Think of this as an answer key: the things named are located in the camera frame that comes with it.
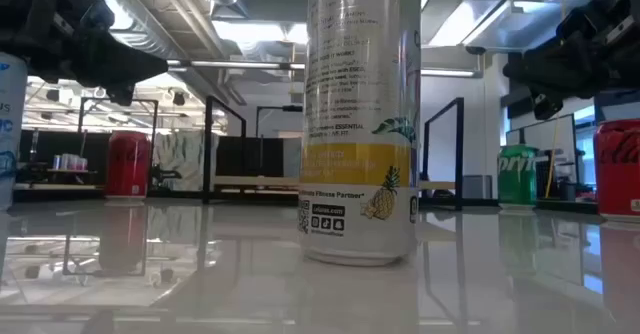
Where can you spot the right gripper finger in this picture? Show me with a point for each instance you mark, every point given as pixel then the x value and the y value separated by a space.
pixel 547 106
pixel 555 69

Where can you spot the Celsius Arctic Vibe can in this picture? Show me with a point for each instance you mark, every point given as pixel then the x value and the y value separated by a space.
pixel 10 124

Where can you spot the grey bin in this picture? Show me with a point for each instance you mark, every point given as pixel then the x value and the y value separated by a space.
pixel 477 186

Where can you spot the white crumpled cover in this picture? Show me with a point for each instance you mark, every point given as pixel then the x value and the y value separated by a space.
pixel 180 159

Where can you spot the red Coca-Cola can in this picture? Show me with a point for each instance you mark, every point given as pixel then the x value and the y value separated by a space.
pixel 620 174
pixel 127 164

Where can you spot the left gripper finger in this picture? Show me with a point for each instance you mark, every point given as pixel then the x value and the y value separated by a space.
pixel 117 61
pixel 122 95

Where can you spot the black frame wooden shelf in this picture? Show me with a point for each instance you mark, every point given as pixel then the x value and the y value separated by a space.
pixel 260 181

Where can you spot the green Sprite can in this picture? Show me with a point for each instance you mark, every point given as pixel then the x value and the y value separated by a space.
pixel 517 179

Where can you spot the background wooden table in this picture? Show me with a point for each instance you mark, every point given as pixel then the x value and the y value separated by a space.
pixel 50 186

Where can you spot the bright ceiling light panel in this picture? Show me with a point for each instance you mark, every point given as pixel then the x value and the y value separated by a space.
pixel 260 31

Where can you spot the Celsius Tropical Vibe can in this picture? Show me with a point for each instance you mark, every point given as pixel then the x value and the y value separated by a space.
pixel 357 124

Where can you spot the black partition panel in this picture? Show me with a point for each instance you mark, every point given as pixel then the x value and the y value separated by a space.
pixel 50 144
pixel 235 156

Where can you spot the black ceiling spotlight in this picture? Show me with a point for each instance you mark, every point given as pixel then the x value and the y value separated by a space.
pixel 178 99
pixel 52 95

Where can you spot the silver ventilation duct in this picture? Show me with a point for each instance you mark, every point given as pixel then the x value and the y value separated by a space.
pixel 150 24

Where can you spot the black table frame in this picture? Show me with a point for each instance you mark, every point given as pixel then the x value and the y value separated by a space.
pixel 175 196

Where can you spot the rectangular silver duct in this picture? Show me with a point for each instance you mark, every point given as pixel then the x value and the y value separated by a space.
pixel 490 19

